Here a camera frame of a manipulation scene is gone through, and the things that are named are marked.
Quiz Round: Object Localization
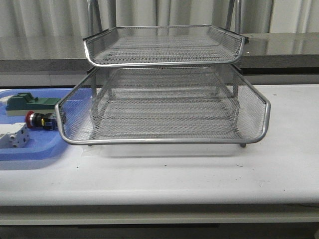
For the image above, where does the red emergency stop push button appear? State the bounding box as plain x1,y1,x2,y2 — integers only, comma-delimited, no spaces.
24,111,58,131

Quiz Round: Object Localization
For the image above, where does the white circuit breaker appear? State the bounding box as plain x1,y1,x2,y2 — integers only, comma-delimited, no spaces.
0,122,30,148

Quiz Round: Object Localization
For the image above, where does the clear adhesive tape patch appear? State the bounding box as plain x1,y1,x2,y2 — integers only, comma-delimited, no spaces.
81,145,108,157

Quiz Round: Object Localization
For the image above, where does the blue plastic tray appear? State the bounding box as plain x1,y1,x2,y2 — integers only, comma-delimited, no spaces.
0,88,71,161

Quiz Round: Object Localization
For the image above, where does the silver mesh tray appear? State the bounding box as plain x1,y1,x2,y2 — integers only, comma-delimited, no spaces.
55,64,271,145
83,25,247,67
91,99,238,139

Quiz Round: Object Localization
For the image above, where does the silver metal rack frame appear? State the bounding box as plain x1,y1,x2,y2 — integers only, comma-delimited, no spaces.
87,0,248,149

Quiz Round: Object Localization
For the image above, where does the green and beige switch block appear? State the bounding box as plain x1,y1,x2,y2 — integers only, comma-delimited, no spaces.
5,93,60,116

